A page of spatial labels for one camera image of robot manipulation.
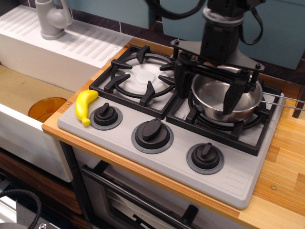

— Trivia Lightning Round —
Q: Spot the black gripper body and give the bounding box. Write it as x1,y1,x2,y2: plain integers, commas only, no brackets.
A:
171,16,264,72

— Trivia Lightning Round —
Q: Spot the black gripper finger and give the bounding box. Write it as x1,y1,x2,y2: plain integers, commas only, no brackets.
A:
174,53,193,99
223,70,258,115

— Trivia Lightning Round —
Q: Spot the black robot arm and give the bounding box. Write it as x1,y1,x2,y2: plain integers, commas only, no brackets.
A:
172,0,264,115

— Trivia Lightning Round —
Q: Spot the stainless steel pan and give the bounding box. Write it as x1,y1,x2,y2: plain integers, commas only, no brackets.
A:
191,66,305,124

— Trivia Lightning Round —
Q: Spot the left black burner grate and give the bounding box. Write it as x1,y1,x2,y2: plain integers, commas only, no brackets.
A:
89,45,177,119

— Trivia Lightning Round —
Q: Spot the black burner grate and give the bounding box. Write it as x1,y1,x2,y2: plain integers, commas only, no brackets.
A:
89,45,177,119
166,80,283,156

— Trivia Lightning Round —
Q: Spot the white burner disc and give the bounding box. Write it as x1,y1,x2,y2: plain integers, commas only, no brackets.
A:
115,58,173,95

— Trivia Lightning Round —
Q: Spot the right black burner grate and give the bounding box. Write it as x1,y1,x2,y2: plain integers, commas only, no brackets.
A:
166,80,283,156

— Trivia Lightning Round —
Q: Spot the middle black stove knob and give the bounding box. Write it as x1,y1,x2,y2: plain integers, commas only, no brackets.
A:
131,118,174,154

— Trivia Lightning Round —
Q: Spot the black stove knob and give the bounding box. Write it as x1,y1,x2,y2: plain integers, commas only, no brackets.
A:
131,118,174,154
90,103,123,131
186,143,224,175

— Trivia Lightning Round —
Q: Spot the grey toy stove top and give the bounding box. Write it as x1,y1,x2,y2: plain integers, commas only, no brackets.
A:
56,45,286,210

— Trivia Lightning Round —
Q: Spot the right black stove knob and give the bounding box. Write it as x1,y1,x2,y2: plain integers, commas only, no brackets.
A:
186,143,224,175

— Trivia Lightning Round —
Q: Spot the left black stove knob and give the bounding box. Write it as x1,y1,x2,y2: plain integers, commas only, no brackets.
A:
90,103,123,131

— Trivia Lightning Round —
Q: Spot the yellow toy banana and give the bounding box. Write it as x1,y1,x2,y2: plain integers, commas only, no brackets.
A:
75,90,99,126

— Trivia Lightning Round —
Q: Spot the grey toy faucet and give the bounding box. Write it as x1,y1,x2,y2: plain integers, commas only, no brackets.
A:
35,0,72,40

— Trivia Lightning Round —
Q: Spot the orange plastic plate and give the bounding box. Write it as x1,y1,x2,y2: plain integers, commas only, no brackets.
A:
28,97,67,123

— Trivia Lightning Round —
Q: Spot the white toy sink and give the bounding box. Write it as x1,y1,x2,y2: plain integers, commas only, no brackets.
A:
0,5,131,182

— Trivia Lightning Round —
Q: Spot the black braided cable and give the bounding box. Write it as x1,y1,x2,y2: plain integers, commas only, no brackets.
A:
142,0,207,21
0,189,41,229

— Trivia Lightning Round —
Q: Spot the oven door with handle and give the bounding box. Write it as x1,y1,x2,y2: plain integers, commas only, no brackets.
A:
73,148,242,229

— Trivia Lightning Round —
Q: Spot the black braided cable lower left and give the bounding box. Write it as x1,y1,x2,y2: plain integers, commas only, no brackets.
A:
0,189,41,229

